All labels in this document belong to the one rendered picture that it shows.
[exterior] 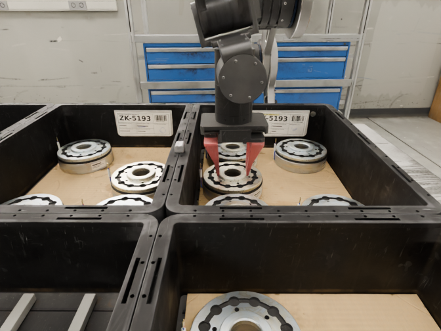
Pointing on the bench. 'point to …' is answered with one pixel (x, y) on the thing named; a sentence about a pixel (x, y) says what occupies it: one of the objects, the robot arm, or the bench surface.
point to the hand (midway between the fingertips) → (232, 170)
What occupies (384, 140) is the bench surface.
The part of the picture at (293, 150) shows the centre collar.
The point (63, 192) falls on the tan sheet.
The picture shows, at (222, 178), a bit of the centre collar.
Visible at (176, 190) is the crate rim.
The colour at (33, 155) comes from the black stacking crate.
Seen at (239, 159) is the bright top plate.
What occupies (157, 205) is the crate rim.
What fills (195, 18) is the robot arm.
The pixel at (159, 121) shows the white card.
